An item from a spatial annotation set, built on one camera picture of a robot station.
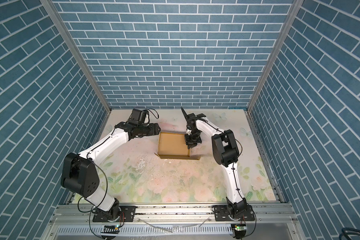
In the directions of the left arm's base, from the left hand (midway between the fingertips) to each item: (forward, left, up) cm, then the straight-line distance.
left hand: (156, 129), depth 89 cm
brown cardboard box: (-2, -9, -16) cm, 19 cm away
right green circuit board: (-48, -45, -19) cm, 68 cm away
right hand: (-4, -19, -13) cm, 23 cm away
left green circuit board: (-47, +19, -19) cm, 54 cm away
